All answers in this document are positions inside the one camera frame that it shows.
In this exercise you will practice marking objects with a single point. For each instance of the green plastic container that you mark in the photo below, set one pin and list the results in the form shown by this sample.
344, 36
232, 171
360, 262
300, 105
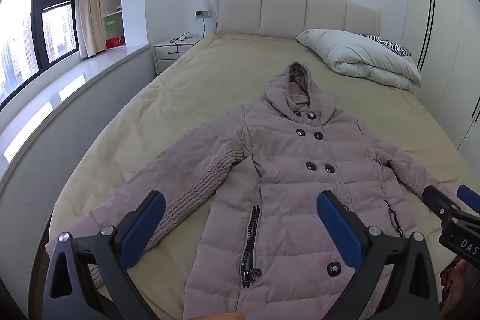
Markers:
111, 23

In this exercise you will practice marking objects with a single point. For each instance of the white window sill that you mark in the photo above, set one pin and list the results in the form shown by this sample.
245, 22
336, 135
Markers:
75, 80

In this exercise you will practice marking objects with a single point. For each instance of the white nightstand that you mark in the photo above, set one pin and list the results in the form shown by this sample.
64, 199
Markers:
170, 55

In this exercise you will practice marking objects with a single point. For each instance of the bed with beige sheet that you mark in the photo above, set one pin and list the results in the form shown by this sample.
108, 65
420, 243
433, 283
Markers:
232, 72

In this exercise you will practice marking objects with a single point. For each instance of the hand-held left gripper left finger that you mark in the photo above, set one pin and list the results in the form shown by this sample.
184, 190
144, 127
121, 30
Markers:
144, 226

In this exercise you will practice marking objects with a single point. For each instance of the wall power outlet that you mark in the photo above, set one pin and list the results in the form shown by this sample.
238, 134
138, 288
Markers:
203, 13

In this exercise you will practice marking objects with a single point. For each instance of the white folded duvet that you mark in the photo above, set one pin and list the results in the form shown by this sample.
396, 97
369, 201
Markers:
360, 54

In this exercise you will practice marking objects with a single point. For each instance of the white wardrobe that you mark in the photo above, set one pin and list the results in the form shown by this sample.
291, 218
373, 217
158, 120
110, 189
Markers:
442, 42

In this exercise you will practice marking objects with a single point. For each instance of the beige padded headboard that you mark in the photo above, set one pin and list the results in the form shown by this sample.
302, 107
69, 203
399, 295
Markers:
285, 7

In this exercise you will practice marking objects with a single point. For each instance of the mauve hooded puffer jacket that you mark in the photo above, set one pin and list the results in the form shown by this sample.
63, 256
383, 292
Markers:
285, 185

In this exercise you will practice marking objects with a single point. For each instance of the red box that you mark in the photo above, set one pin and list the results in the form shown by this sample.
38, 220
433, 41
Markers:
113, 42

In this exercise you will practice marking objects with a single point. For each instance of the zebra print pillow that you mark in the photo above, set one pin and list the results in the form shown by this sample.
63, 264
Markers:
390, 44

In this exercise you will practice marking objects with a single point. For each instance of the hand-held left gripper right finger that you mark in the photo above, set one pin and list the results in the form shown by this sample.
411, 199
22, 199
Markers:
339, 226

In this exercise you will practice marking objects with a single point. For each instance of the black framed window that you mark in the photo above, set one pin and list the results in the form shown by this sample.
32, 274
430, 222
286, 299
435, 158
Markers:
37, 24

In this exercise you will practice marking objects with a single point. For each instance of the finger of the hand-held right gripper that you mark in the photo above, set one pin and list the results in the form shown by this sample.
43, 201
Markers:
438, 202
470, 198

